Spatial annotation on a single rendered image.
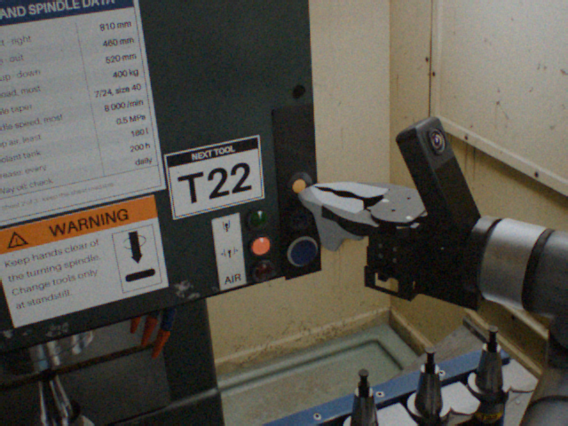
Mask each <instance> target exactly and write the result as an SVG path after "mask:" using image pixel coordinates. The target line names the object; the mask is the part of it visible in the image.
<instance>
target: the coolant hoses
mask: <svg viewBox="0 0 568 426"><path fill-rule="evenodd" d="M176 309H177V307H175V308H172V309H168V310H165V311H163V313H164V314H163V315H162V322H161V324H160V329H159V331H158V336H157V338H156V342H155V346H154V352H153V355H152V358H153V359H157V357H158V356H159V352H160V350H161V349H162V346H163V345H164V344H165V342H166V340H167V338H169V336H170V331H171V330H172V323H174V321H175V317H174V316H175V315H176V314H177V311H176ZM159 313H160V311H158V312H154V313H150V314H148V316H147V317H146V323H145V327H144V332H143V335H142V339H141V345H142V346H146V344H147V342H148V340H149V338H150V337H151V335H152V333H153V331H154V329H155V327H156V325H157V323H158V318H157V316H158V315H159ZM140 318H141V317H137V318H135V319H131V326H130V333H131V334H134V333H135V331H136V329H137V326H138V323H139V321H140Z"/></svg>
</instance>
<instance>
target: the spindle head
mask: <svg viewBox="0 0 568 426"><path fill-rule="evenodd" d="M138 8H139V15H140V20H141V27H142V33H143V38H144V44H145V50H146V61H147V66H148V73H149V78H150V84H151V90H152V95H153V102H154V113H155V118H156V124H157V130H158V142H159V147H160V153H161V159H162V170H163V176H164V182H165V188H166V189H162V190H158V191H155V192H151V193H143V194H140V195H135V196H131V197H128V198H124V199H116V200H112V201H105V202H101V203H98V204H93V205H90V206H86V207H81V208H78V209H71V210H67V211H63V212H60V213H55V214H51V215H48V216H44V217H37V218H32V219H29V220H26V221H21V222H18V223H13V224H9V225H2V226H0V230H2V229H5V228H9V227H14V226H21V225H27V224H32V223H35V222H39V221H44V220H47V219H52V218H55V217H62V216H65V215H70V214H74V213H77V212H81V211H85V210H89V209H95V208H100V207H103V206H107V205H111V204H115V203H119V202H123V201H130V200H133V199H141V198H146V197H149V196H154V198H155V203H156V209H157V220H158V226H159V231H160V236H161V243H162V253H163V258H164V263H165V269H166V275H167V281H168V286H167V287H164V288H158V289H156V290H152V291H148V292H145V293H142V294H138V295H134V296H130V297H126V298H123V299H120V300H116V301H113V302H110V303H106V304H101V305H98V306H94V307H91V308H88V309H81V310H78V311H75V312H69V313H66V314H62V315H59V316H55V317H53V318H49V319H44V320H40V321H37V322H33V323H30V324H27V325H24V326H21V327H14V325H13V322H12V315H11V313H10V309H9V307H8V303H7V300H6V297H5V293H4V288H3V282H2V279H1V276H0V356H3V355H5V354H9V353H12V352H15V351H21V350H25V349H27V348H30V347H33V346H37V345H39V344H43V343H48V342H52V341H54V340H58V339H61V338H64V337H68V336H71V335H79V334H82V333H85V332H89V331H92V330H95V329H99V328H102V327H106V326H110V325H113V324H116V323H120V322H123V321H126V320H131V319H135V318H137V317H141V316H144V315H147V314H150V313H154V312H158V311H165V310H168V309H172V308H175V307H179V306H181V305H185V304H189V303H193V302H196V301H200V300H202V299H206V298H210V297H212V296H217V295H221V294H223V293H227V292H231V291H234V290H237V289H240V288H245V287H248V286H252V285H255V284H261V283H264V282H257V281H255V280H253V278H252V276H251V268H252V266H253V265H254V264H255V263H256V262H257V261H259V260H261V259H269V260H270V261H271V262H272V263H273V265H274V273H273V275H272V277H271V278H270V279H269V280H268V281H270V280H276V279H279V278H283V277H285V273H284V260H283V249H282V237H281V226H280V203H279V191H278V179H277V170H276V159H275V146H274V136H273V123H272V110H275V109H280V108H284V107H292V106H297V105H301V104H305V103H310V102H314V100H313V82H312V47H311V29H310V10H309V0H138ZM256 135H259V139H260V149H261V160H262V171H263V181H264V199H257V200H253V201H246V202H243V203H240V204H235V205H232V206H228V207H224V208H221V209H213V210H211V211H207V212H203V213H200V214H196V215H191V216H188V217H182V218H179V219H175V220H174V219H173V215H172V208H171V203H170V192H169V186H168V179H167V174H166V169H165V162H164V156H163V155H164V154H170V153H174V152H178V151H183V150H186V149H190V148H195V147H199V146H206V145H211V144H215V143H219V142H227V141H232V140H236V139H240V138H247V137H252V136H256ZM255 207H265V208H267V209H268V210H269V212H270V224H269V225H268V226H267V227H265V228H264V229H262V230H258V231H255V230H252V229H250V228H249V227H247V225H246V216H247V214H248V213H249V211H250V210H252V209H253V208H255ZM238 213H240V219H241V243H242V252H243V260H244V269H245V277H246V284H242V285H239V286H237V287H233V288H228V289H224V290H221V291H220V289H219V283H218V276H217V261H216V255H215V248H214V240H213V226H212V220H213V219H217V218H220V217H227V216H230V215H234V214H238ZM259 233H266V234H268V235H270V238H271V239H272V248H271V250H270V253H269V254H267V255H266V256H252V255H251V254H250V252H249V242H250V240H251V239H252V238H253V237H254V236H255V235H257V234H259ZM268 281H266V282H268Z"/></svg>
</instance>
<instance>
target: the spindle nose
mask: <svg viewBox="0 0 568 426"><path fill-rule="evenodd" d="M96 332H97V329H95V330H92V331H89V332H85V333H82V334H79V335H71V336H68V337H64V338H61V339H58V340H54V341H52V342H48V343H43V344H39V345H37V346H33V347H30V348H27V349H25V350H21V351H15V352H12V353H9V354H5V355H3V356H0V374H4V375H27V374H33V373H36V372H41V371H44V370H47V369H50V368H53V367H55V366H57V365H59V364H61V363H63V362H67V361H69V360H71V359H72V358H73V357H75V356H76V355H78V354H79V353H80V351H82V350H83V349H84V348H85V347H86V346H87V345H88V344H89V342H90V341H91V339H92V338H93V336H94V335H95V334H96Z"/></svg>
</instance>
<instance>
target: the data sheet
mask: <svg viewBox="0 0 568 426"><path fill-rule="evenodd" d="M162 189H166V188H165V182H164V176H163V170H162V159H161V153H160V147H159V142H158V130H157V124H156V118H155V113H154V102H153V95H152V90H151V84H150V78H149V73H148V66H147V61H146V50H145V44H144V38H143V33H142V27H141V20H140V15H139V8H138V0H0V226H2V225H9V224H13V223H18V222H21V221H26V220H29V219H32V218H37V217H44V216H48V215H51V214H55V213H60V212H63V211H67V210H71V209H78V208H81V207H86V206H90V205H93V204H98V203H101V202H105V201H112V200H116V199H124V198H128V197H131V196H135V195H140V194H143V193H151V192H155V191H158V190H162Z"/></svg>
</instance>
